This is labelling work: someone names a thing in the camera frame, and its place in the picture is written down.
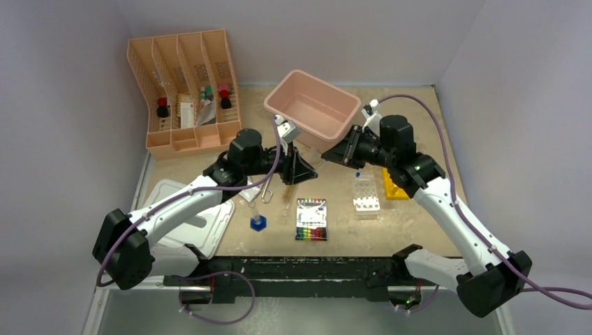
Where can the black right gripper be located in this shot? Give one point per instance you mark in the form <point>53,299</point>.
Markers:
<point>341,153</point>

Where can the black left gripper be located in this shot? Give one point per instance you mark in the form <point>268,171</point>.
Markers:
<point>294,169</point>

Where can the wire test tube brush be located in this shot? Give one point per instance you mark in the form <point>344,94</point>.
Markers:
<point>287,193</point>

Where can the metal crucible tongs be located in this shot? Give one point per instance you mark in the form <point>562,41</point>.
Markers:
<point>267,194</point>

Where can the pink plastic bin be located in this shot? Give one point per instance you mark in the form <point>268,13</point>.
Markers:
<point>323,112</point>

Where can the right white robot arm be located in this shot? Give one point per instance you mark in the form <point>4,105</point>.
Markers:
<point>444,203</point>

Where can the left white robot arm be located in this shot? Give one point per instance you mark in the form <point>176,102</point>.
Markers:
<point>124,242</point>

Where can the coloured marker pen pack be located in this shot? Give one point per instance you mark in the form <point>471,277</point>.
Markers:
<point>311,219</point>

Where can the clear plastic well tray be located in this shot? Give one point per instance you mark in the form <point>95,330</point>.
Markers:
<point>365,196</point>

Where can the white sachet packet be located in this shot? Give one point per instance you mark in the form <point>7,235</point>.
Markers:
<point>250,194</point>

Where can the yellow test tube rack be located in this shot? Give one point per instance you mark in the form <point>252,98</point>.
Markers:
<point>392,192</point>

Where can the clear ruler set packet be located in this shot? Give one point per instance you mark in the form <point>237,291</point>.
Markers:
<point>207,113</point>

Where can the white plastic lid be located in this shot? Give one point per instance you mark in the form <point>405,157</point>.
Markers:
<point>204,231</point>

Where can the red black stamp right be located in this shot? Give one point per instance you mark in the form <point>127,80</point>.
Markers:
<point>224,91</point>

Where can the red black stamp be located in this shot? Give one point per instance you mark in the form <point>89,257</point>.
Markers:
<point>162,108</point>
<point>224,91</point>

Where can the green grey eraser block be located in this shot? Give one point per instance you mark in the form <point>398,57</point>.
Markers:
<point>209,93</point>

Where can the white card box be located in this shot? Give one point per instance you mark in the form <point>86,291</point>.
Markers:
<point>186,115</point>

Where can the peach plastic desk organizer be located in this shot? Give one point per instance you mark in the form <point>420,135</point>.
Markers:
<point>176,67</point>

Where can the red black stamp left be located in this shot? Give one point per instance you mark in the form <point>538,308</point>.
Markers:
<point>162,108</point>

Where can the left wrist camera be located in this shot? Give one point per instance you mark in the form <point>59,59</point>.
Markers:
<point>287,129</point>

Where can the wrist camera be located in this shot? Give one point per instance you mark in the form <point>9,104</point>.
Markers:
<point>287,129</point>
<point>372,117</point>

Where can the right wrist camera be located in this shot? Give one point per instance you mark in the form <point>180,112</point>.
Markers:
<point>372,117</point>

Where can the black aluminium base frame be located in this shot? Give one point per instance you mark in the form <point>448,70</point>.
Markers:
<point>375,279</point>

